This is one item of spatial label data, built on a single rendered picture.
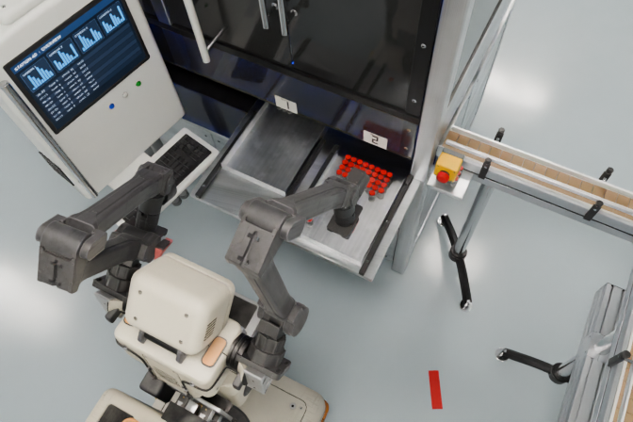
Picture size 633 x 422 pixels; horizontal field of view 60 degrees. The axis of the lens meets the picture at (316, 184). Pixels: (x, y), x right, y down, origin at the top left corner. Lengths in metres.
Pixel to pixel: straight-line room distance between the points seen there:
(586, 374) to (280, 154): 1.30
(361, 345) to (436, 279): 0.48
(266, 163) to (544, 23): 2.36
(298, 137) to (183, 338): 0.97
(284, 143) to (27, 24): 0.89
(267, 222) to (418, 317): 1.74
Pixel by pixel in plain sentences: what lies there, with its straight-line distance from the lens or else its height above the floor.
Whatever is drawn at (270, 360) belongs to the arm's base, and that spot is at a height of 1.22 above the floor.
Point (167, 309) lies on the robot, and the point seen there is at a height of 1.36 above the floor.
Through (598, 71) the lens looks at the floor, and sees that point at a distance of 3.68.
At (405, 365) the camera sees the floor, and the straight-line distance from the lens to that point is 2.61.
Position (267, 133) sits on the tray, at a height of 0.88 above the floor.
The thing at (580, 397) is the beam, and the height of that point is 0.54.
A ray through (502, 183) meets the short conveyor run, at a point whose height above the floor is 0.89.
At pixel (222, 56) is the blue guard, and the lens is 1.95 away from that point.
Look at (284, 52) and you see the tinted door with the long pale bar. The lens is 1.75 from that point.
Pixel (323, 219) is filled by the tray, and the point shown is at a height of 0.88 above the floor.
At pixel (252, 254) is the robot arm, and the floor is 1.62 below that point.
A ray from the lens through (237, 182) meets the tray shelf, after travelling 1.96.
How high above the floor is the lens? 2.54
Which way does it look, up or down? 60 degrees down
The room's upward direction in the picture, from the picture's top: 5 degrees counter-clockwise
